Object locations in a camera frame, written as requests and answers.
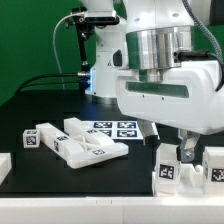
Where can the white chair seat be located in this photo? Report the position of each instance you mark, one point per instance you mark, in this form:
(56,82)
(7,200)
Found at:
(190,182)

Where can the white chair back frame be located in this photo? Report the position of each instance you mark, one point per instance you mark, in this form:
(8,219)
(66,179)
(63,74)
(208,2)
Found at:
(80,145)

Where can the black camera on stand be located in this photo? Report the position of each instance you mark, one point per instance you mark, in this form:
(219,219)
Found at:
(85,28)

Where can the white front fence rail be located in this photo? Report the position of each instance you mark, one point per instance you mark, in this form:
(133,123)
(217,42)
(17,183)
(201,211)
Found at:
(165,210)

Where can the white fence rail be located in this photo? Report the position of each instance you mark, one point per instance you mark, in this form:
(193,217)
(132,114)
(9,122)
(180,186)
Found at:
(165,210)
(5,165)

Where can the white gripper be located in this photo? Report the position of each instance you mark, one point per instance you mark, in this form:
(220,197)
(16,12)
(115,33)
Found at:
(188,98)

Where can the white tagged cube nut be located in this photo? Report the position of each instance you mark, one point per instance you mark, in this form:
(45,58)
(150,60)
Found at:
(31,138)

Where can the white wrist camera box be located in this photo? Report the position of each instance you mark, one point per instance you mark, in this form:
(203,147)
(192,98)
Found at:
(120,58)

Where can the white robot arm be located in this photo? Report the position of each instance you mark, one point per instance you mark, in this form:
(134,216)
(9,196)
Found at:
(146,62)

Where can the white left fence rail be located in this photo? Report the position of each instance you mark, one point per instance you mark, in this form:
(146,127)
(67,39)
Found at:
(5,165)

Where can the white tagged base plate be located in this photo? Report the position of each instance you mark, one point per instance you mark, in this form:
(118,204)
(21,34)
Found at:
(123,130)

